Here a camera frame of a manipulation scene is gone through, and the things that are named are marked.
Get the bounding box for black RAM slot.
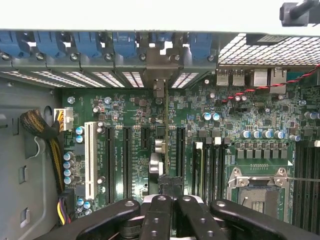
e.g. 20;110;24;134
219;143;227;200
204;144;213;201
211;136;220;201
309;140;319;235
302;144;311;235
294;144;303;233

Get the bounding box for long black expansion slot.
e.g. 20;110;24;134
176;126;187;181
104;126;116;205
122;126;133;201

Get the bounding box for CPU socket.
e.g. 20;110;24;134
227;166;293;218

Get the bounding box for short black expansion slot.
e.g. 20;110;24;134
140;126;150;151

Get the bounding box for white expansion slot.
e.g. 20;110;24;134
84;121;98;200

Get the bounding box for thin socket locking lever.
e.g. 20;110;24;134
284;177;320;183

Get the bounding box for green motherboard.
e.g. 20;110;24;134
58;84;320;233

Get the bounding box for white power connector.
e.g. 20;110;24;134
53;106;75;132

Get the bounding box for silver USB port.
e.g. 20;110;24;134
216;69;230;86
232;69;246;87

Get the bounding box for open PC case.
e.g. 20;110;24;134
0;27;320;240

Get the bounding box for silver square port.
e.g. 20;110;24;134
253;69;270;87

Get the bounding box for silver network port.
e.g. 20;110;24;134
269;67;288;95

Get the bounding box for blue card retention clip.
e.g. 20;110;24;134
73;31;104;59
0;31;32;60
112;32;138;60
33;31;68;59
187;33;213;61

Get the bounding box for black case lock tab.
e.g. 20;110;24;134
246;33;289;48

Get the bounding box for black clamp block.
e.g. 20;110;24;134
279;0;320;28

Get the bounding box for black connector coloured wires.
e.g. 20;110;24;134
56;188;76;226

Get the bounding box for red black twisted wire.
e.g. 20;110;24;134
221;63;320;103

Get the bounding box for braided black yellow cable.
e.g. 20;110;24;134
19;109;66;195

